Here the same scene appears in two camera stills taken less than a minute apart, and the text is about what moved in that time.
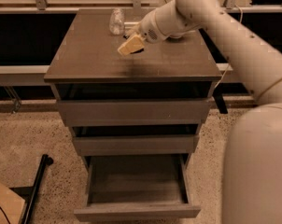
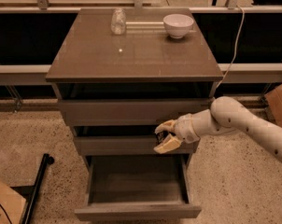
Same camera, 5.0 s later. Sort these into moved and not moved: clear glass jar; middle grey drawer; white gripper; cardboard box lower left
Moved: white gripper
Not moved: cardboard box lower left; clear glass jar; middle grey drawer
